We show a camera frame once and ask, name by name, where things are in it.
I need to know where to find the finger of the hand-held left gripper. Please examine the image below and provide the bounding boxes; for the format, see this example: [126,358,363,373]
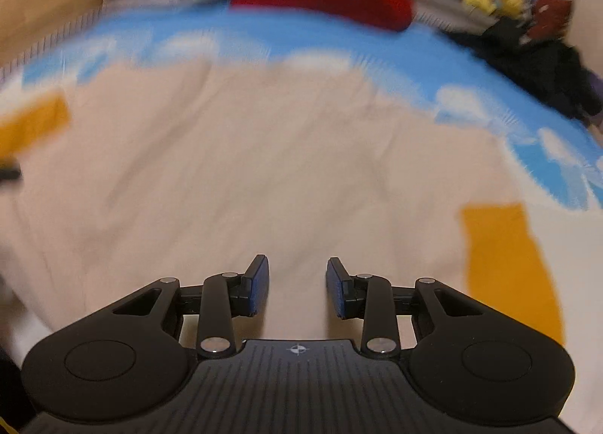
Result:
[0,158,23,184]

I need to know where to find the black clothes pile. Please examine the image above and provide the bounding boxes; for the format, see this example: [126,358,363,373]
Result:
[440,14,603,126]

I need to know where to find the blue cloud printed blanket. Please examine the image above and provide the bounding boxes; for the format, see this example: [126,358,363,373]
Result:
[0,3,603,434]

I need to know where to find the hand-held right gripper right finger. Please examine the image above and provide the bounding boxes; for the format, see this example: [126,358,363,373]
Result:
[326,257,491,360]

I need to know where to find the brown red plush toy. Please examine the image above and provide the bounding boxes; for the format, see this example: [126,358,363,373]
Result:
[525,0,574,43]

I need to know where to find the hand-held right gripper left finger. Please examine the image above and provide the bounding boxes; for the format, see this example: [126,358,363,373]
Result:
[112,254,271,360]

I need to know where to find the beige pants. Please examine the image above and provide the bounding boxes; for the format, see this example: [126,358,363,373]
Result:
[0,57,519,354]

